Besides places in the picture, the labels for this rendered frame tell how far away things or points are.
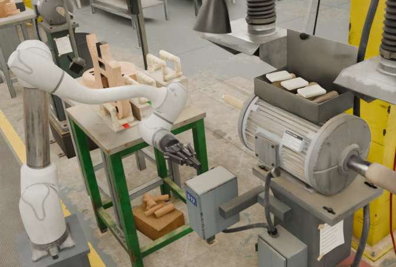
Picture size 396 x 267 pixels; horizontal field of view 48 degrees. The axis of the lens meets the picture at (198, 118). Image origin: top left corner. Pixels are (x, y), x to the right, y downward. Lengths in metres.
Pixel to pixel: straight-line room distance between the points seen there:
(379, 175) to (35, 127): 1.34
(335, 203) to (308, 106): 0.32
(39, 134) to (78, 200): 1.59
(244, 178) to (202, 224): 1.92
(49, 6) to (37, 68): 2.07
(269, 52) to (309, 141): 0.36
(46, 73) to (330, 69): 0.99
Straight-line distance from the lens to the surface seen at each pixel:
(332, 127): 1.31
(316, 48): 1.44
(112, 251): 3.00
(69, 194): 3.61
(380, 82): 1.18
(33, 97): 1.91
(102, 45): 2.25
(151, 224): 2.92
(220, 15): 1.50
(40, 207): 1.91
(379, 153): 2.53
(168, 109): 1.87
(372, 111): 2.45
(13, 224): 3.50
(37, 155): 2.03
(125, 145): 2.20
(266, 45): 1.51
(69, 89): 1.75
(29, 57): 1.71
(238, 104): 1.69
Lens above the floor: 2.00
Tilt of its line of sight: 28 degrees down
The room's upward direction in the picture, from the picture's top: 6 degrees counter-clockwise
